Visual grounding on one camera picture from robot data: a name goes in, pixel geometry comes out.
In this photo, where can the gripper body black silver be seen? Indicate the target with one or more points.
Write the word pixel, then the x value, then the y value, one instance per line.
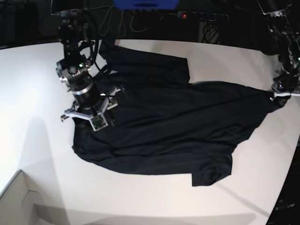
pixel 89 102
pixel 285 86

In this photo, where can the black long-sleeve t-shirt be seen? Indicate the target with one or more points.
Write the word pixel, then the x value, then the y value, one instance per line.
pixel 165 125

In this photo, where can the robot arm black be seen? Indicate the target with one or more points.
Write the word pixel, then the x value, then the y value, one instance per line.
pixel 283 28
pixel 79 36

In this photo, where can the blue box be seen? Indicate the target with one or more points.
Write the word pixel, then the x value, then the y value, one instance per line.
pixel 145 4

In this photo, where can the white plastic bin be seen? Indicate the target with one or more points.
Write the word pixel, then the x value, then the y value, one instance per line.
pixel 21 206

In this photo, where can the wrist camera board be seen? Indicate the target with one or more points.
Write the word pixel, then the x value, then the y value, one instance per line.
pixel 98 122

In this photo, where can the black power strip red switch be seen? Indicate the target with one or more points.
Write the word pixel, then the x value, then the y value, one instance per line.
pixel 203 16

